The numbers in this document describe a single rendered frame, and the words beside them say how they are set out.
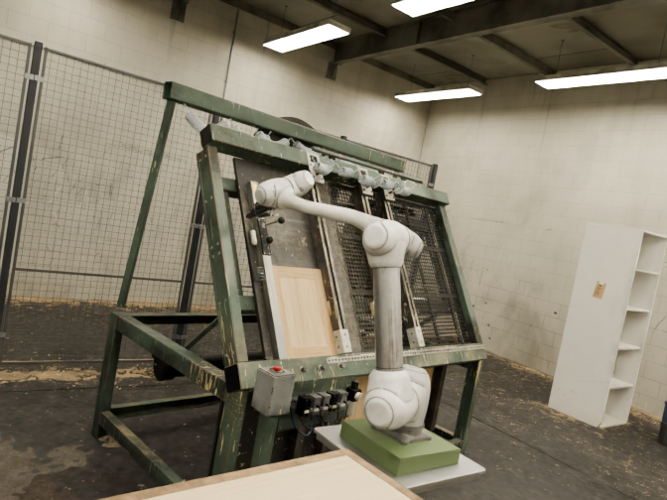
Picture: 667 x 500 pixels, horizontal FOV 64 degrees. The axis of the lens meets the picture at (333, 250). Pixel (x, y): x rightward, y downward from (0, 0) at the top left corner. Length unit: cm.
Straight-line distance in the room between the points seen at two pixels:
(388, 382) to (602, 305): 445
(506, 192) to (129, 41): 570
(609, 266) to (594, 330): 69
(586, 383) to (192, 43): 628
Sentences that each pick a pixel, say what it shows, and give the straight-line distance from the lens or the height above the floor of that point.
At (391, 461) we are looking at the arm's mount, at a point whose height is 79.
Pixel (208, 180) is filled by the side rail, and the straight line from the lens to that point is 274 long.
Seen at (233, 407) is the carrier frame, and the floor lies 71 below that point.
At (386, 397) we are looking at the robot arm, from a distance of 192.
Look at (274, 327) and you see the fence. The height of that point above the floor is 103.
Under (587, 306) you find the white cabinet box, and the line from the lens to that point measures 626.
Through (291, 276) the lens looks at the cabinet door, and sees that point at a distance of 282.
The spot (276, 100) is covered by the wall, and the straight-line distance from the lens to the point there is 823.
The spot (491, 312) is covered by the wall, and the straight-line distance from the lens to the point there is 860.
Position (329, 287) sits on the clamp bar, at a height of 123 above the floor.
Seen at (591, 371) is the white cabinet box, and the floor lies 53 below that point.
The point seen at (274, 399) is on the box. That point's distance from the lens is 229.
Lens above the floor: 161
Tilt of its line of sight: 3 degrees down
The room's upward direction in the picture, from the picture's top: 10 degrees clockwise
